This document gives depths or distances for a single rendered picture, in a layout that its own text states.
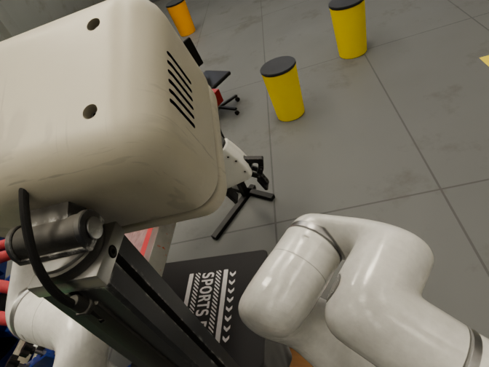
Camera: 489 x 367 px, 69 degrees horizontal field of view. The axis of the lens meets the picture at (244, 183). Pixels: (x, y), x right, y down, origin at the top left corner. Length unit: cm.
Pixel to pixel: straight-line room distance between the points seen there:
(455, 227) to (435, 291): 48
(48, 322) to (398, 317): 43
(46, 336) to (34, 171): 34
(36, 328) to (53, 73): 39
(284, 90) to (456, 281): 219
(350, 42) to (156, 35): 429
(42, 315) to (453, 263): 224
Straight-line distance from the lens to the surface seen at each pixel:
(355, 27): 448
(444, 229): 263
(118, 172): 24
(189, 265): 155
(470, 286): 242
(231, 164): 80
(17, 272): 63
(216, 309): 138
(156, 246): 79
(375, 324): 38
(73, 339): 53
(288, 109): 370
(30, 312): 60
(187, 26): 747
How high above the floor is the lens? 207
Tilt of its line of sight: 40 degrees down
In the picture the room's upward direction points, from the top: 24 degrees counter-clockwise
